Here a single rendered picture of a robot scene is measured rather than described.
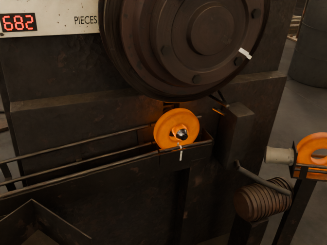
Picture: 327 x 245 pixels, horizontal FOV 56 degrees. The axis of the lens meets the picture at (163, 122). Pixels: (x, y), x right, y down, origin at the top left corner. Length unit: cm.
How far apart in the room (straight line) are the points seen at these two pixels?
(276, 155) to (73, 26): 76
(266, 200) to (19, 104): 87
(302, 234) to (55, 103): 143
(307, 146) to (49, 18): 86
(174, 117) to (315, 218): 124
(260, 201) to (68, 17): 86
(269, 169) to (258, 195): 103
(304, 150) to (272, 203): 23
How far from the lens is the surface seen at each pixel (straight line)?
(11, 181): 102
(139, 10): 73
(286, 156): 112
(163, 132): 98
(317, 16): 351
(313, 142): 111
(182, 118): 98
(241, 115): 107
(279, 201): 123
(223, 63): 82
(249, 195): 116
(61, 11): 87
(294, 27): 547
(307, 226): 192
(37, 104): 94
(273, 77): 123
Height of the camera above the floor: 131
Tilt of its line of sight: 32 degrees down
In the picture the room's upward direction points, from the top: 4 degrees clockwise
